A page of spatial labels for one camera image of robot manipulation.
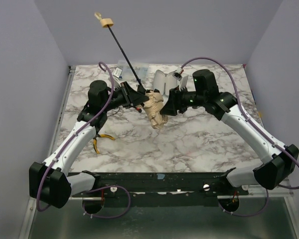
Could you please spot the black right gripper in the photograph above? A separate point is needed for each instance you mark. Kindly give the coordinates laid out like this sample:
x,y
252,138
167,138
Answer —
x,y
176,100

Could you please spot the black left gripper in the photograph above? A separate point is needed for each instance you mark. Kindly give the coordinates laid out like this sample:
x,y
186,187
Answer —
x,y
126,94

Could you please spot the beige black umbrella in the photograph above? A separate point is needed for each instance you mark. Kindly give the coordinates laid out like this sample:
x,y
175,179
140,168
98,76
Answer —
x,y
155,102

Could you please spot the mint green umbrella case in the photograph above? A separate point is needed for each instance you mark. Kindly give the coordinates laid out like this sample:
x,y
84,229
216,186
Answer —
x,y
164,82

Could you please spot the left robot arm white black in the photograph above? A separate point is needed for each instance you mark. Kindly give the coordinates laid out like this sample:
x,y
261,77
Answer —
x,y
74,139

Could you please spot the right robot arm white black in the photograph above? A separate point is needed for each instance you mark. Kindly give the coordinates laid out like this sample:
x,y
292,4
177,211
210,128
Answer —
x,y
278,159

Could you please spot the clear plastic organizer box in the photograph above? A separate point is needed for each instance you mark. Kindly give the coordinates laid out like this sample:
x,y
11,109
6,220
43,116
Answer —
x,y
124,72

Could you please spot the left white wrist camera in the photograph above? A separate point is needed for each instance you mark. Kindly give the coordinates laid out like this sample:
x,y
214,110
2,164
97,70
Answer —
x,y
115,77

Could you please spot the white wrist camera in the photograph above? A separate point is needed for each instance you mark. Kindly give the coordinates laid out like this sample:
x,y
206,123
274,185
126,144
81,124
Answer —
x,y
115,77
182,78

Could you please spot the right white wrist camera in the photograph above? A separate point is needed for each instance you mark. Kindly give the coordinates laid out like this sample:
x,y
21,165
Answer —
x,y
182,78

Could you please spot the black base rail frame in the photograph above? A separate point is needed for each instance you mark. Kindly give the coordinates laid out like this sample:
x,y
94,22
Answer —
x,y
138,189

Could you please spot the aluminium frame rail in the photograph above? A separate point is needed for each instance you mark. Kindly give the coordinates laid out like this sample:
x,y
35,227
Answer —
x,y
31,206

